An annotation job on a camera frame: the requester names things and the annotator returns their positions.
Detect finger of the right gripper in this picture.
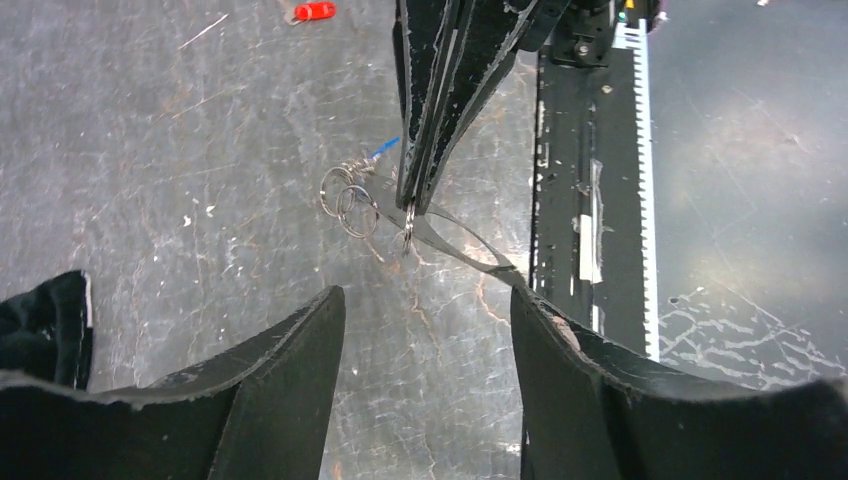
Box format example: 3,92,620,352
392,1,464,199
413,1,569,214

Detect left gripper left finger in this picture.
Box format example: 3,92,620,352
1,286,346,479

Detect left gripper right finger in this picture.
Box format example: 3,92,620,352
510,285,847,479

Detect blue key tag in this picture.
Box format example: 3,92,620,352
367,137,400,160

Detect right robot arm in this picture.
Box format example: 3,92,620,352
392,0,662,217

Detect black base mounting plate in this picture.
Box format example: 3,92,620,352
530,46,649,355

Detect white slotted cable duct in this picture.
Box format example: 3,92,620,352
613,19,660,362

